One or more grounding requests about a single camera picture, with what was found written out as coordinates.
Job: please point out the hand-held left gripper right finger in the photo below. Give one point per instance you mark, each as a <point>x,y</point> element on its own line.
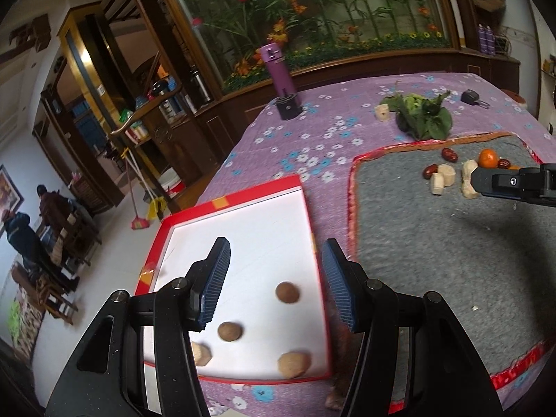
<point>341,286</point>

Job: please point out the purple floral tablecloth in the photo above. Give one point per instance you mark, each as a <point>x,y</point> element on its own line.
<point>325,139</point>

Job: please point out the yellow dustpan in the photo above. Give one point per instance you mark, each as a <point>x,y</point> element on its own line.
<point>157,209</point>

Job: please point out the grey mat with red border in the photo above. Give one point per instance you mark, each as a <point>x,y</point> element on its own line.
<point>434,247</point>

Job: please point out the red and white tray box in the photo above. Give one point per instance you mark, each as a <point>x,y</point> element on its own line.
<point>260,234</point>

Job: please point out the green leafy vegetable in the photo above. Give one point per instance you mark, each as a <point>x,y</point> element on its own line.
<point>423,115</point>

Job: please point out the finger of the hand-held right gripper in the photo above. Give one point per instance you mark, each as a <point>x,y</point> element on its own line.
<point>512,182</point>

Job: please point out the broom with pink bristles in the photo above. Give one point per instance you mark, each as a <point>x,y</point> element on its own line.
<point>140,221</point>

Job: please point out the purple thermos bottle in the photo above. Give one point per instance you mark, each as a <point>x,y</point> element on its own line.
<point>276,67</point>

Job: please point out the orange tangerine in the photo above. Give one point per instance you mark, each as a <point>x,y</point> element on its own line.
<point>487,157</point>

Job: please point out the glass case with artificial flowers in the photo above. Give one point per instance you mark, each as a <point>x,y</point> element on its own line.
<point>347,8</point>

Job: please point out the dark wooden cabinet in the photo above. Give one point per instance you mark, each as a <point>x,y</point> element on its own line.
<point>108,74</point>

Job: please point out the red date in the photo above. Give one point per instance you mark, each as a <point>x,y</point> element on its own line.
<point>430,170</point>
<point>504,163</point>
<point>448,155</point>

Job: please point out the black square holder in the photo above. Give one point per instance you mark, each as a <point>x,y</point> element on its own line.
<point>289,106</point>

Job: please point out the framed wall picture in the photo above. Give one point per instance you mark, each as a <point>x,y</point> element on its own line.
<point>8,200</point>

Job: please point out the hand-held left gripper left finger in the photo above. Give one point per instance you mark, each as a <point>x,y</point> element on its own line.
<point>215,286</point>

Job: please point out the pale banana piece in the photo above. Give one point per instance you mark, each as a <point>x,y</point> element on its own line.
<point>383,112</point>
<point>468,190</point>
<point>436,186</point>
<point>202,353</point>
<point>448,173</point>
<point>468,169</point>

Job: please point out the brown walnut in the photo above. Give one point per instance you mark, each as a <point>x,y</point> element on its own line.
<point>230,331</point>
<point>294,364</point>
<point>287,292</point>

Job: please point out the white bucket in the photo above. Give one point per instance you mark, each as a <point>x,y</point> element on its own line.
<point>170,182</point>

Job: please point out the black car key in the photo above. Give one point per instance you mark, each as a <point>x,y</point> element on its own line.
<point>473,97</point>

